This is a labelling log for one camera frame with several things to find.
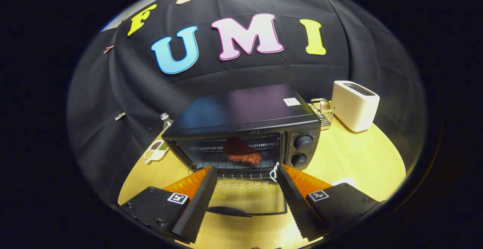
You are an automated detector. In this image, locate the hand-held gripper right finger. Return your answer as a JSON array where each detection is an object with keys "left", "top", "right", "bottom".
[{"left": 277, "top": 164, "right": 380, "bottom": 242}]

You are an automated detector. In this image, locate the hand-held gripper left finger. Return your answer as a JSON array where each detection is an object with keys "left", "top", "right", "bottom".
[{"left": 120, "top": 165, "right": 218, "bottom": 244}]

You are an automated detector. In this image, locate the reddish brown meat slice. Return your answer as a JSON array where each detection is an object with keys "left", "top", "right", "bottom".
[{"left": 223, "top": 137, "right": 263, "bottom": 165}]

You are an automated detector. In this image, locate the black toaster oven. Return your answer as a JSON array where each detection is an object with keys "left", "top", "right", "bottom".
[{"left": 162, "top": 84, "right": 322, "bottom": 218}]

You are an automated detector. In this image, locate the white bread toaster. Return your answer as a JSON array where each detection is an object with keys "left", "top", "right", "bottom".
[{"left": 331, "top": 80, "right": 380, "bottom": 132}]

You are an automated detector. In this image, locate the white rectangular dish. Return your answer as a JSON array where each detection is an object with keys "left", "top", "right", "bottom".
[{"left": 331, "top": 178, "right": 357, "bottom": 189}]

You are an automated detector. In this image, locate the white divided snack plate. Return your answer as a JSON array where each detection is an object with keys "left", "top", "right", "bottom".
[{"left": 143, "top": 140, "right": 169, "bottom": 164}]

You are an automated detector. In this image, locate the clear plastic bottle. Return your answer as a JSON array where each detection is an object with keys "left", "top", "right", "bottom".
[{"left": 160, "top": 112, "right": 174, "bottom": 131}]

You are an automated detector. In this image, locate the black backdrop cloth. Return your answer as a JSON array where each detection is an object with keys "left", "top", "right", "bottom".
[{"left": 67, "top": 0, "right": 427, "bottom": 204}]

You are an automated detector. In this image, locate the metal wire basket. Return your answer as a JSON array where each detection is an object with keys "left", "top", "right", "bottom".
[{"left": 309, "top": 98, "right": 335, "bottom": 131}]

